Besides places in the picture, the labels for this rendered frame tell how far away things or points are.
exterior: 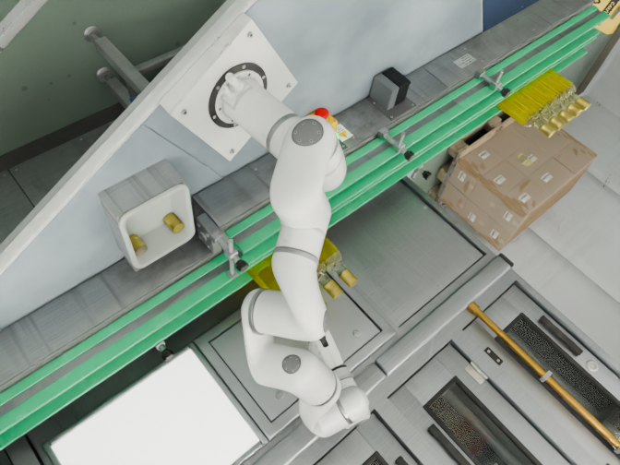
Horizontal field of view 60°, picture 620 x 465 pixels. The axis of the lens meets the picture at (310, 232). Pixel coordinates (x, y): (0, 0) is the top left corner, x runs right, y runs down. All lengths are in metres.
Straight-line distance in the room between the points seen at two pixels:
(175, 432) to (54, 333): 0.38
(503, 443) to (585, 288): 4.36
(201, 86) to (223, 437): 0.85
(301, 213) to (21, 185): 1.24
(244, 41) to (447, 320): 0.99
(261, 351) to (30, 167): 1.20
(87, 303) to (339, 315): 0.68
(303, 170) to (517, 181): 4.44
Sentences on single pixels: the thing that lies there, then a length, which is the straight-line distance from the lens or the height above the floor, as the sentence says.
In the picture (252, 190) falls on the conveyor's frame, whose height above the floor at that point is 0.83.
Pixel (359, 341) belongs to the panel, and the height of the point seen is 1.27.
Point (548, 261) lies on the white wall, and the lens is 5.89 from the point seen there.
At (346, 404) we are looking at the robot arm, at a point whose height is 1.40.
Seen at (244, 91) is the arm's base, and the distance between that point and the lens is 1.16.
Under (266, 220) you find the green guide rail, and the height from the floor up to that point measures 0.92.
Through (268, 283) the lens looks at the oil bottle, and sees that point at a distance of 1.45.
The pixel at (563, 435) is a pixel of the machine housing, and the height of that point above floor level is 1.81.
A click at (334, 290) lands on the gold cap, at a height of 1.15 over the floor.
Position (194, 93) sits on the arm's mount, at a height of 0.80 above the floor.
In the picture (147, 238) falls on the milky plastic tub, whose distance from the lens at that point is 1.42.
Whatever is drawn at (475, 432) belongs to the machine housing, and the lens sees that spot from 1.63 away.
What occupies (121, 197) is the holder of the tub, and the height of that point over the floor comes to 0.79.
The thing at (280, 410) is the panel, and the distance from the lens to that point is 1.49.
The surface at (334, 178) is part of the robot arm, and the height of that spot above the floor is 1.12.
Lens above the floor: 1.54
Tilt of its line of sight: 22 degrees down
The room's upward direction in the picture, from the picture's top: 136 degrees clockwise
